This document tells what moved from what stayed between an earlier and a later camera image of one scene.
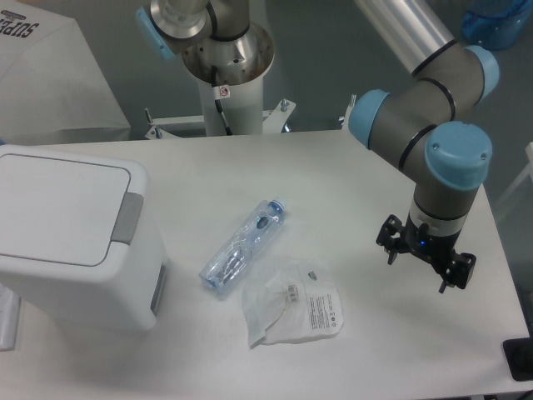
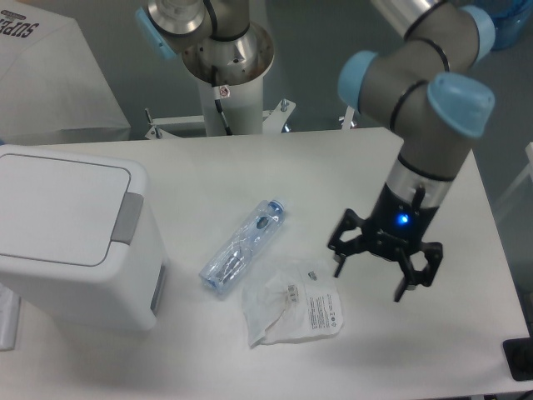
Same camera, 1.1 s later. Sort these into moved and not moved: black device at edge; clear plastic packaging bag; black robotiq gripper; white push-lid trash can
Moved: black robotiq gripper
Not moved: black device at edge; clear plastic packaging bag; white push-lid trash can
